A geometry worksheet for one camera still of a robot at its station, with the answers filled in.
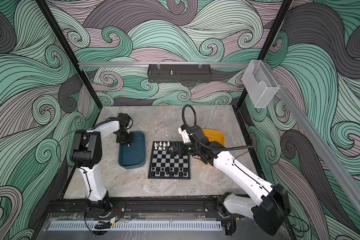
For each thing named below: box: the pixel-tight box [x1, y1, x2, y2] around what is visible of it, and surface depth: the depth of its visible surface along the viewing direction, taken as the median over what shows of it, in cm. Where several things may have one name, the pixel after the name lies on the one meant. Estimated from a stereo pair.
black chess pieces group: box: [151, 166, 188, 177], surface depth 85 cm
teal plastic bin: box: [118, 131, 146, 169], surface depth 94 cm
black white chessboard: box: [147, 141, 191, 180], surface depth 88 cm
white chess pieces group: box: [154, 141, 173, 151], surface depth 97 cm
